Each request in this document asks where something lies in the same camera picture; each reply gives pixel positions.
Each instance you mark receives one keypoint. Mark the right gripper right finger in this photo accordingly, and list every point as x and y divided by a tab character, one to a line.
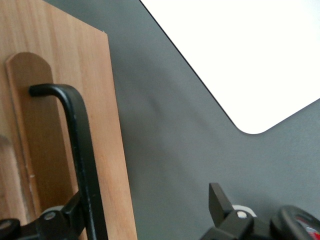
225	220

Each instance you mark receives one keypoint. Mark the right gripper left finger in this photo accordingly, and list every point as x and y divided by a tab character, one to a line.
60	225

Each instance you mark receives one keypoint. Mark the white cutting board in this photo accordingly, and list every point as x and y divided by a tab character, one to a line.
237	50

